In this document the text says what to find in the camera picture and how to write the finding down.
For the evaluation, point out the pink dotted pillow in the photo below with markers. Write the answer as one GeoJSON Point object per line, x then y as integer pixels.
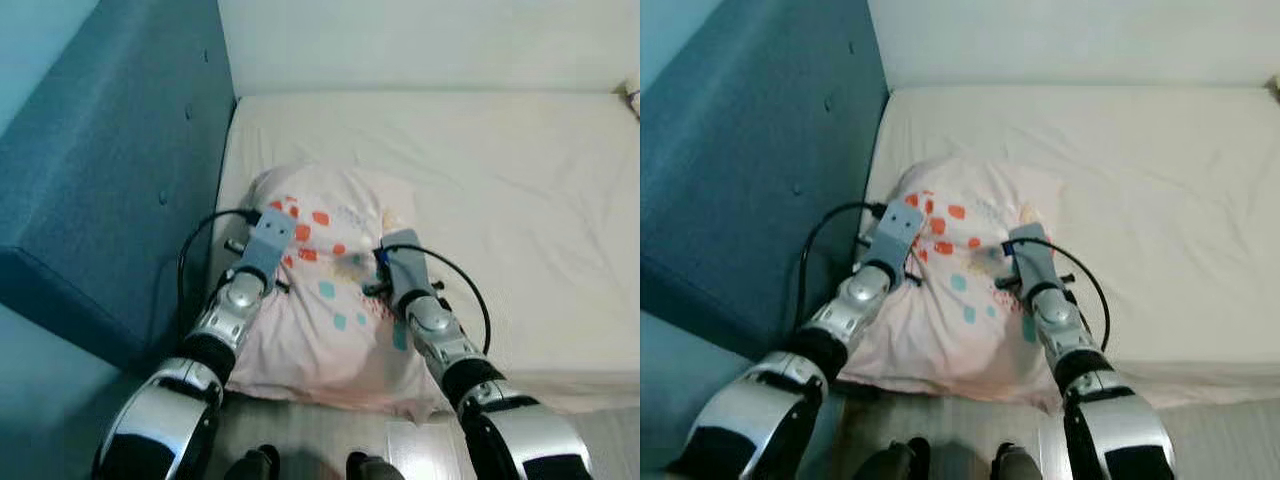
{"type": "Point", "coordinates": [960, 330]}
{"type": "Point", "coordinates": [320, 340]}

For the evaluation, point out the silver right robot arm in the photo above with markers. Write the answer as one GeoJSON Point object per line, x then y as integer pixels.
{"type": "Point", "coordinates": [1065, 320]}
{"type": "Point", "coordinates": [440, 330]}

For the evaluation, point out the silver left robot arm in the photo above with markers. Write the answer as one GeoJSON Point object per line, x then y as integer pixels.
{"type": "Point", "coordinates": [230, 310]}
{"type": "Point", "coordinates": [860, 295]}

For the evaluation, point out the beige sheeted mattress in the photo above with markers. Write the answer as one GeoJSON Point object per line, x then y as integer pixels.
{"type": "Point", "coordinates": [1150, 190]}
{"type": "Point", "coordinates": [500, 200]}

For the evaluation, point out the teal upholstered headboard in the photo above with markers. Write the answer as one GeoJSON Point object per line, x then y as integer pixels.
{"type": "Point", "coordinates": [750, 160]}
{"type": "Point", "coordinates": [110, 170]}

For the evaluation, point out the robot right leg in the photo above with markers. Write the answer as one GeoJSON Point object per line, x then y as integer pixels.
{"type": "Point", "coordinates": [372, 468]}
{"type": "Point", "coordinates": [1018, 465]}

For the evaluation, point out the robot leg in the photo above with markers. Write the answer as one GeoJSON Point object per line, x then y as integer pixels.
{"type": "Point", "coordinates": [1018, 465]}
{"type": "Point", "coordinates": [252, 465]}
{"type": "Point", "coordinates": [895, 462]}
{"type": "Point", "coordinates": [372, 468]}

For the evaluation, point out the robot left leg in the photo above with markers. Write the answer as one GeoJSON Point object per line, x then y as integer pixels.
{"type": "Point", "coordinates": [252, 465]}
{"type": "Point", "coordinates": [895, 462]}

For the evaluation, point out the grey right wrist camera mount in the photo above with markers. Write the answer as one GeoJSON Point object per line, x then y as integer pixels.
{"type": "Point", "coordinates": [1032, 258]}
{"type": "Point", "coordinates": [405, 265]}

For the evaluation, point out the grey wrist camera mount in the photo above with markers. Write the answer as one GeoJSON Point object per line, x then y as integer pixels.
{"type": "Point", "coordinates": [405, 265]}
{"type": "Point", "coordinates": [270, 240]}
{"type": "Point", "coordinates": [1032, 258]}
{"type": "Point", "coordinates": [895, 232]}

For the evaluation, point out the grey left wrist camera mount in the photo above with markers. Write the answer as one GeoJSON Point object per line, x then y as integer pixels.
{"type": "Point", "coordinates": [895, 232]}
{"type": "Point", "coordinates": [270, 240]}

